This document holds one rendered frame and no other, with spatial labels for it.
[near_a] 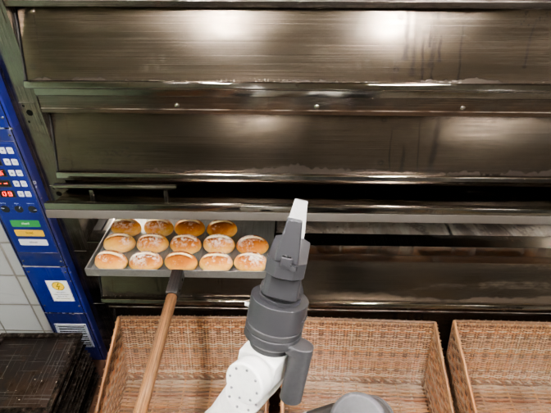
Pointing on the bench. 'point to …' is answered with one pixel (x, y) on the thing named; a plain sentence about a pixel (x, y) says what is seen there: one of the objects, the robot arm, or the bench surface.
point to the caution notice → (60, 290)
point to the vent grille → (76, 332)
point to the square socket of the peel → (175, 283)
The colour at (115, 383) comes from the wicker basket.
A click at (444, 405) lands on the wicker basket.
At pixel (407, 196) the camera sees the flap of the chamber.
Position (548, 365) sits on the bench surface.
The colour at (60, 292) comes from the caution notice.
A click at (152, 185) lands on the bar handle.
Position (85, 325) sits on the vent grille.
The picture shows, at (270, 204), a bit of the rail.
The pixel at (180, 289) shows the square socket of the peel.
